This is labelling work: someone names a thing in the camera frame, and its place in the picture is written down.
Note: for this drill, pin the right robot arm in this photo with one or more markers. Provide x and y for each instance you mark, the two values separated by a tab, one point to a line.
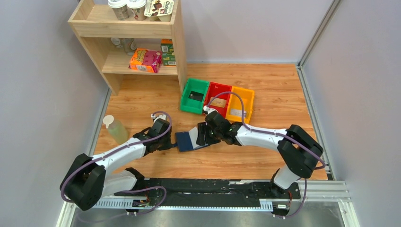
300	152

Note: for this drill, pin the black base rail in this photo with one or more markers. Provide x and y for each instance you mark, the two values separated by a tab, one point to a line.
214	192

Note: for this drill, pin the silver VIP card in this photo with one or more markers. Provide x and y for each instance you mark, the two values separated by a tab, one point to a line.
235	112

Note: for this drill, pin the orange pink snack box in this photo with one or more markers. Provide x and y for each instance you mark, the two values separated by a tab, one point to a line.
146	60

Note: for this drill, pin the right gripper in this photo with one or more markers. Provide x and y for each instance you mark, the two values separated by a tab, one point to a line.
202	129

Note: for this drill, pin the clear bottle on shelf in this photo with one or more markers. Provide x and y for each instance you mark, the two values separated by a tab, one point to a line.
129	45

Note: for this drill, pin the red plastic bin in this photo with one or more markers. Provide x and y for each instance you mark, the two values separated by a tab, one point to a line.
215	89

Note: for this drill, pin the white lidded cup left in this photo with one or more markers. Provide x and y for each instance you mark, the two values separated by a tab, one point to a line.
119	8

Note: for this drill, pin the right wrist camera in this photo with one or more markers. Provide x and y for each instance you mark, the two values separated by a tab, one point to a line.
207	110

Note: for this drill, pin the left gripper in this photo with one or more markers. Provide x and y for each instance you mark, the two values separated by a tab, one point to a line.
168	145

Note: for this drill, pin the white lidded cup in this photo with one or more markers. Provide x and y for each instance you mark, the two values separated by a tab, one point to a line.
119	8
138	8

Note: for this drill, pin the wooden shelf unit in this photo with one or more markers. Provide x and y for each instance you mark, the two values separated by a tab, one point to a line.
96	24

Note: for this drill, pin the green plastic bin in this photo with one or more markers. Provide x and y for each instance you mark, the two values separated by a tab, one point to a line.
189	105

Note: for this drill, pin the white lidded cup right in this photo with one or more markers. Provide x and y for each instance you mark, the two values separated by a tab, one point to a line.
138	8

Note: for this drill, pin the black card in bin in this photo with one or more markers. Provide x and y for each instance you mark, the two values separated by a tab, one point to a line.
197	96

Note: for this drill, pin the navy blue card holder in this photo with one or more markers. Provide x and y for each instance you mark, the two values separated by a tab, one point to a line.
187	140

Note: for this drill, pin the chocolate pudding cup pack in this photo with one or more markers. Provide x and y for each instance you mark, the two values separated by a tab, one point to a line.
162	9

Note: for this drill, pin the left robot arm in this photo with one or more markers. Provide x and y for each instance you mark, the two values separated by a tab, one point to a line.
91	178

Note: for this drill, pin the gold card in bin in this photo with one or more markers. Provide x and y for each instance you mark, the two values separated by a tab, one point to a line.
218	102

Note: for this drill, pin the green liquid bottle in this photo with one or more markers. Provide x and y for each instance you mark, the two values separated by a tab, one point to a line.
115	129

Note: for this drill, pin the yellow plastic bin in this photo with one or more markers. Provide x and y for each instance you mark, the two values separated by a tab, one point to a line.
247	97

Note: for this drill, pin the green juice carton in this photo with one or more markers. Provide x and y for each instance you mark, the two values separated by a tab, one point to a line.
168	56

